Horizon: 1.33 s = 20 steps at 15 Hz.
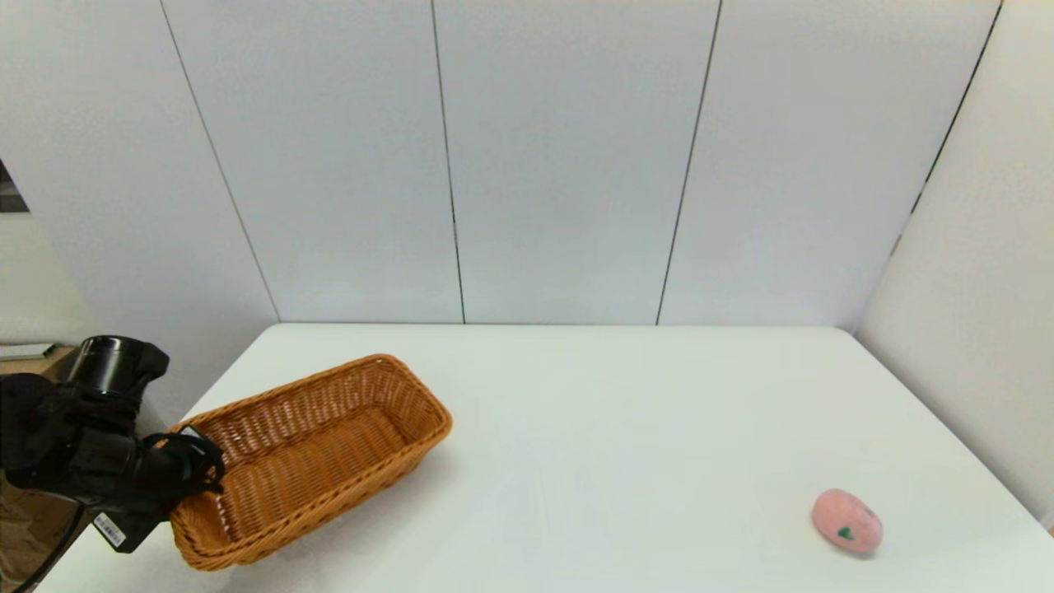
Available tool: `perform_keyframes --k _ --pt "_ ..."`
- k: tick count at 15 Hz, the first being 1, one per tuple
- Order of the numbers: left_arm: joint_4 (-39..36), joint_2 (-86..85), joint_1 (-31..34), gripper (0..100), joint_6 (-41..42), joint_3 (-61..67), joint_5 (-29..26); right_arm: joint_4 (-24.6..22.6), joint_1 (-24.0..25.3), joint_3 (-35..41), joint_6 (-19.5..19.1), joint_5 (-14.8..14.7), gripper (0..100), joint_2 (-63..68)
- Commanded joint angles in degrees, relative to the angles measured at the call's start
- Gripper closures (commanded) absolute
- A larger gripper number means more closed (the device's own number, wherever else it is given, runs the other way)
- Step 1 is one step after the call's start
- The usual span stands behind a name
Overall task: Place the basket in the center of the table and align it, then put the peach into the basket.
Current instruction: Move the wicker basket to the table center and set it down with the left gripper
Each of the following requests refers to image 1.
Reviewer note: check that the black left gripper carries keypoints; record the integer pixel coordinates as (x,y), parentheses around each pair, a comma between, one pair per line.
(123,482)

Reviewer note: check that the orange woven wicker basket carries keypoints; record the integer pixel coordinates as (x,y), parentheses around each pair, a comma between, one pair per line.
(329,445)

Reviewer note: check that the pink peach with green leaf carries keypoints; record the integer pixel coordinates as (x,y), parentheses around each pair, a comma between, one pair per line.
(848,519)

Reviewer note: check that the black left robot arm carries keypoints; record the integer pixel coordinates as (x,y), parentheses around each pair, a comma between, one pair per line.
(107,366)

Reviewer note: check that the brown cardboard box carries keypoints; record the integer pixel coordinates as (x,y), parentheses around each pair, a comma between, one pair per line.
(37,369)
(16,552)

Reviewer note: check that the flat white grey slab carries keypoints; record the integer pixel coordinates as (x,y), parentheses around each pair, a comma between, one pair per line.
(25,351)

